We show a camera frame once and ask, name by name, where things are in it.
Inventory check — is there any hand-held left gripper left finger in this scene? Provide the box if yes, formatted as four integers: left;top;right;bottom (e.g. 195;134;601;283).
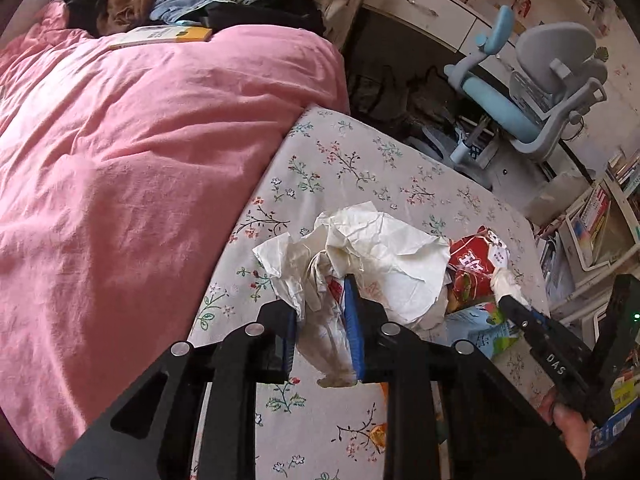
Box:
54;300;301;480

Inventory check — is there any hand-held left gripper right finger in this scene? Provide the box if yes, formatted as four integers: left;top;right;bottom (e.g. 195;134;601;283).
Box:
342;274;586;480

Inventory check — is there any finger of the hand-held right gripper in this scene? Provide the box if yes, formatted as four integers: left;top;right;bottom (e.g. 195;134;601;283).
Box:
497;294;596;361
520;327;608;423

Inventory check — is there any small white tissue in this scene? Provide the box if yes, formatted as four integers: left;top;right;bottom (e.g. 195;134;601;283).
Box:
490;267;526;311

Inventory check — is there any white paper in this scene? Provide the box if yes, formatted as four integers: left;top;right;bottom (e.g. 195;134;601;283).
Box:
252;201;451;388

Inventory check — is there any light blue snack packet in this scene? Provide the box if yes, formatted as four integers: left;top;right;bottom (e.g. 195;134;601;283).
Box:
445;305;521;361

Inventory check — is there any orange snack wrapper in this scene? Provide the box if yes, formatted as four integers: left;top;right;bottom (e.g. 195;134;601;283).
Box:
366;421;390;455

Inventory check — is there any red snack wrapper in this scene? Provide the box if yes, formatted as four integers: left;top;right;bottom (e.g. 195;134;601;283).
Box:
445;225;516;316

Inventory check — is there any person's right hand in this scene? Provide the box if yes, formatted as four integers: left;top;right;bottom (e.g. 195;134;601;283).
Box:
539;389;596;478

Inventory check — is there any blue yellow box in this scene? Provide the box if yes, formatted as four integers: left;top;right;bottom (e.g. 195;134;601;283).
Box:
590;375;640;457

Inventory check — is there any white bookshelf with books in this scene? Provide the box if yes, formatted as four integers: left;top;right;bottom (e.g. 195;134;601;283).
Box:
534;150;640;322

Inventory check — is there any floral bedsheet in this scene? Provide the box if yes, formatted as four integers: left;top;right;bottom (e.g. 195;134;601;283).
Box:
187;105;551;480

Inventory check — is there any black bag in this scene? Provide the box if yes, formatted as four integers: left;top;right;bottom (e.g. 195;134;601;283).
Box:
349;71;451;133

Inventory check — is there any pink blanket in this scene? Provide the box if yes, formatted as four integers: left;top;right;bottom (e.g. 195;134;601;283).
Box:
0;0;351;467

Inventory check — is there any blue grey desk chair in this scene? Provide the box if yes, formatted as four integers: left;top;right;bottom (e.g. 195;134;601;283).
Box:
442;5;609;172

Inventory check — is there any white desk with drawers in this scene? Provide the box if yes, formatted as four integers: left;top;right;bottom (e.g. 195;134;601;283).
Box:
357;0;608;61

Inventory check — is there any yellow white book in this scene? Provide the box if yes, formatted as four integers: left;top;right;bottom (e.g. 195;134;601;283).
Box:
107;25;214;51

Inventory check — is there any brown garment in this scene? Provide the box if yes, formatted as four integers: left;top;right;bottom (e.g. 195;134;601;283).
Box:
96;0;157;36

